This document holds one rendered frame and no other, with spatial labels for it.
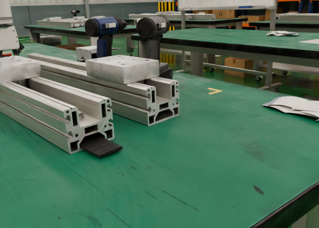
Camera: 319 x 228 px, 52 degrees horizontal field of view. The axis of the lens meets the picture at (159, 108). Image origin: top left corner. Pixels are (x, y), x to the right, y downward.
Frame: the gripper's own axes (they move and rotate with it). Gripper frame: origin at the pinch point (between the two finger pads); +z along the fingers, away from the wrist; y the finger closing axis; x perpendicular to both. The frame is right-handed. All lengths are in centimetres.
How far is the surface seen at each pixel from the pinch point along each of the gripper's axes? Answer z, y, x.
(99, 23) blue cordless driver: -16, -12, 55
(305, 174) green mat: 4, 2, 130
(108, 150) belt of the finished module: 3, 19, 102
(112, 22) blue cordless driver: -16, -18, 54
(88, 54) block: -3.4, -19.4, 33.9
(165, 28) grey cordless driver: -14, -26, 72
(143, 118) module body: 3, 5, 95
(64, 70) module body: -4, 5, 61
